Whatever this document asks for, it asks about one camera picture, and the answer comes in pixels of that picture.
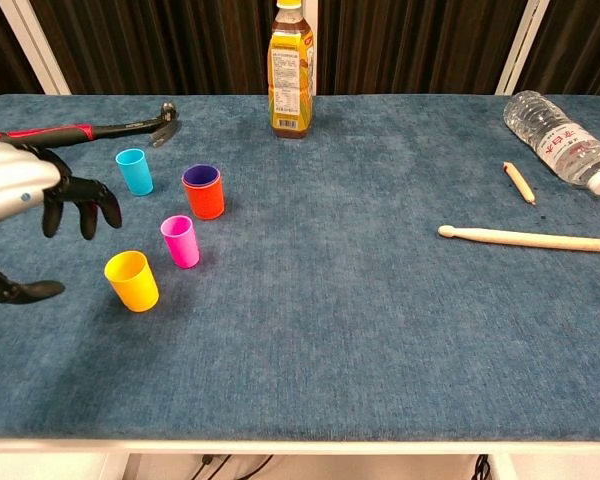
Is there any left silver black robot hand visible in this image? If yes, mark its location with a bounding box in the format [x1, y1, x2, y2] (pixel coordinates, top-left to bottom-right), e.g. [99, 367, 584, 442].
[0, 130, 123, 305]

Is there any dark purple plastic cup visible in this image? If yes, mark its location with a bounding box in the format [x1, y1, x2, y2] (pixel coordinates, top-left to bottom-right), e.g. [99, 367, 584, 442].
[182, 164, 221, 188]

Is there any red black claw hammer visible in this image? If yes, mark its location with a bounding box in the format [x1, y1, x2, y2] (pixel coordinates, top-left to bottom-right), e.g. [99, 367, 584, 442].
[0, 102, 182, 150]

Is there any wooden drumstick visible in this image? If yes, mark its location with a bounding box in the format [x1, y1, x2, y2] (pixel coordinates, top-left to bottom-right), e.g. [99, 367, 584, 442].
[437, 224, 600, 255]

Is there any blue table cloth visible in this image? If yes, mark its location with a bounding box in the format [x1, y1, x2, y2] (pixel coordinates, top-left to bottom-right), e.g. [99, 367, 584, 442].
[0, 93, 600, 442]

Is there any yellow plastic cup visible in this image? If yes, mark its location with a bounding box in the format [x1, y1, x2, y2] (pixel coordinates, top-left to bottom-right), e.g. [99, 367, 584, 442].
[103, 250, 160, 314]

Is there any clear plastic water bottle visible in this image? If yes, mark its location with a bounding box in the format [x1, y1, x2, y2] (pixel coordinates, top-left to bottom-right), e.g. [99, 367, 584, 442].
[502, 89, 600, 196]

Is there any yellow label tea bottle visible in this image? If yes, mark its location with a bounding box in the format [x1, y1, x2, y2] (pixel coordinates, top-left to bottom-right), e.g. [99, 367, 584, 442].
[267, 0, 315, 140]

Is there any short wooden pencil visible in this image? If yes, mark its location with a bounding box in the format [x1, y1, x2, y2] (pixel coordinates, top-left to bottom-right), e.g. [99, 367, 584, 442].
[502, 161, 537, 207]

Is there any light blue plastic cup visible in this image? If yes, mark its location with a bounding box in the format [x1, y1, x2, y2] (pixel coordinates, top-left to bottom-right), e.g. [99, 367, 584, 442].
[115, 148, 155, 197]

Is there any orange plastic cup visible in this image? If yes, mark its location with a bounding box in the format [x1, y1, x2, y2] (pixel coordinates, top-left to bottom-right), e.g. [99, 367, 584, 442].
[181, 169, 227, 221]

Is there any pink plastic cup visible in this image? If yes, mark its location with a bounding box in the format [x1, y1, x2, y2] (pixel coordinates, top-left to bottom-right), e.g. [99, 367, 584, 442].
[160, 215, 201, 270]

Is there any black curtain panel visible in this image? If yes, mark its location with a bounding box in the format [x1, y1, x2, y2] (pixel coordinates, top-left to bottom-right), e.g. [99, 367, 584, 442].
[317, 0, 529, 96]
[514, 0, 600, 96]
[29, 0, 281, 96]
[0, 0, 46, 109]

